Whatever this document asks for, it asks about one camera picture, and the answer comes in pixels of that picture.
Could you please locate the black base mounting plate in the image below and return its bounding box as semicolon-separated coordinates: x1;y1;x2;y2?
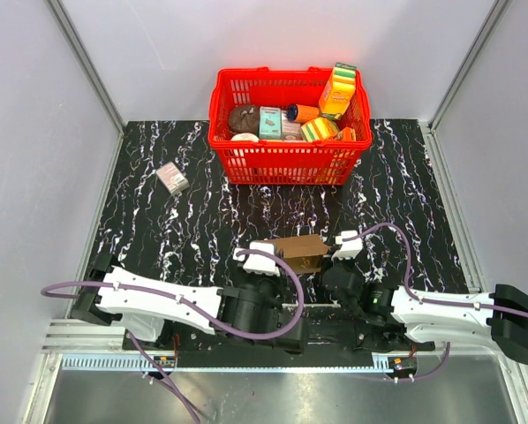
138;307;435;369

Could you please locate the pink white packet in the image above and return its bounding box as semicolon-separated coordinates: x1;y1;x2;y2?
281;110;303;140

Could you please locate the aluminium front rail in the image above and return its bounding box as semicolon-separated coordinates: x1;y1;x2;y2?
41;318;522;371

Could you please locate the yellow green sponge pack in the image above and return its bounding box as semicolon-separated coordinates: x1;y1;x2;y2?
300;117;340;142

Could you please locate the red plastic shopping basket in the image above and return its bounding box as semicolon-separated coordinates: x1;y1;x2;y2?
207;67;373;185

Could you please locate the purple cable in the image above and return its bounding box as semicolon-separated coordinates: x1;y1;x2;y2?
41;249;305;423
347;223;528;382

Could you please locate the right aluminium corner post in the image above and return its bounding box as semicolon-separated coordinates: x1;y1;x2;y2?
427;0;512;132

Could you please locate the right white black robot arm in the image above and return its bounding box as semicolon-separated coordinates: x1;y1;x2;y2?
321;256;528;366

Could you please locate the left aluminium corner post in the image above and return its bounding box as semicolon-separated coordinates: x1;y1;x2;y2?
44;0;126;133

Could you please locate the orange blue capped bottle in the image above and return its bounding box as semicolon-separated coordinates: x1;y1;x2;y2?
286;103;321;124

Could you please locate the brown round bun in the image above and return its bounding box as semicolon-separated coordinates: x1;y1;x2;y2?
228;104;260;134

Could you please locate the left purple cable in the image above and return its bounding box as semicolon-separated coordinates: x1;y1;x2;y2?
41;249;305;423

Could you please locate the aluminium corner post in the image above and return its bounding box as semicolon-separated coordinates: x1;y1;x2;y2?
44;0;126;133
427;0;512;132

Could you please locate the tall orange sponge pack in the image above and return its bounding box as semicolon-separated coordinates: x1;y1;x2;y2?
318;63;357;120

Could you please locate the white round container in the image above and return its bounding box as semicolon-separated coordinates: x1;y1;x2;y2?
230;132;259;142

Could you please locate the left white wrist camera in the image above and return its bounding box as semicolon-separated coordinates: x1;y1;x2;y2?
233;241;280;276

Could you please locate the small pink card box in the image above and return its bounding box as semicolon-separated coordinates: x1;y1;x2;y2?
155;162;190;195

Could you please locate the small orange box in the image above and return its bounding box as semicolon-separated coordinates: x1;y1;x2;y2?
334;126;357;142

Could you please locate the teal small box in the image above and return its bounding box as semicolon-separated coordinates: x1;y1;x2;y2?
259;106;282;140

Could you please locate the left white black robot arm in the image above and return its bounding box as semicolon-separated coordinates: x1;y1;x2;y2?
71;256;308;354

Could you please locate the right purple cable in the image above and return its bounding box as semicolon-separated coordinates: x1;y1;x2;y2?
347;223;528;382

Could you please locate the brown cardboard box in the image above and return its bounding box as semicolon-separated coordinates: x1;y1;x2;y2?
265;234;329;275

